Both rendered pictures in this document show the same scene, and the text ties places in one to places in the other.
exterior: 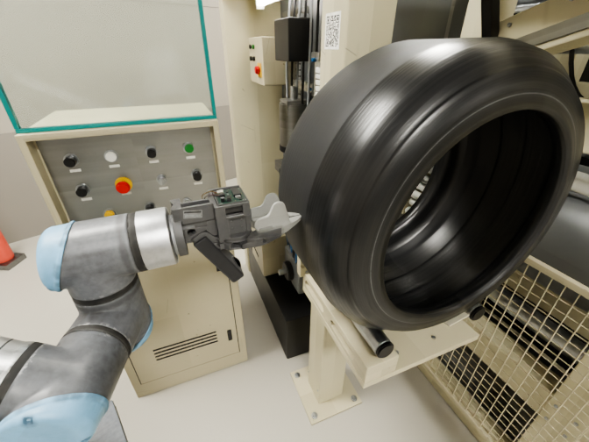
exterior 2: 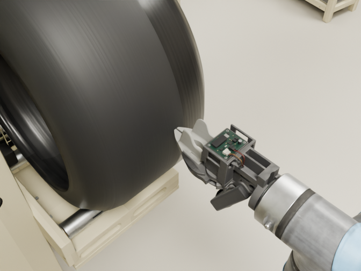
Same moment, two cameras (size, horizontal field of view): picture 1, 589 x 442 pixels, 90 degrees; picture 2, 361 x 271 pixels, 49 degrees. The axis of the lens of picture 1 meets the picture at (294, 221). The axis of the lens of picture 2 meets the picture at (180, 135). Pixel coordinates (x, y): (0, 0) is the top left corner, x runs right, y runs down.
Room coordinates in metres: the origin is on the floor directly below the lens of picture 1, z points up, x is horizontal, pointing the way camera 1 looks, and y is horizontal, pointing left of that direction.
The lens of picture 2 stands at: (0.66, 0.46, 1.76)
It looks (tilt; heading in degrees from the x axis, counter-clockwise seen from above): 48 degrees down; 248
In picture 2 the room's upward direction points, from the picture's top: straight up
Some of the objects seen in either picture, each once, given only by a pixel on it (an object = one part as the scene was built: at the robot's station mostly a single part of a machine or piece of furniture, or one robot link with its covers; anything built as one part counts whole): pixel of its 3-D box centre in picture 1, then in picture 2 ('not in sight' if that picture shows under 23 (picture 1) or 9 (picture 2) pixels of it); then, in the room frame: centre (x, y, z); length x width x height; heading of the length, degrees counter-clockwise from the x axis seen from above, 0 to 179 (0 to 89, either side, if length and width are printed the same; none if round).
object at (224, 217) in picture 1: (214, 222); (239, 169); (0.41, 0.13, 1.23); 0.12 x 0.08 x 0.09; 112
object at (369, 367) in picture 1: (343, 314); (119, 206); (0.58, -0.13, 0.83); 0.36 x 0.09 x 0.06; 22
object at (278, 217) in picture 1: (279, 216); (199, 132); (0.44, 0.03, 1.23); 0.09 x 0.03 x 0.06; 112
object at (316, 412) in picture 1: (324, 386); not in sight; (0.87, -0.15, 0.01); 0.27 x 0.27 x 0.02; 22
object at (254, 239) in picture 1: (254, 234); not in sight; (0.41, 0.07, 1.21); 0.09 x 0.05 x 0.02; 112
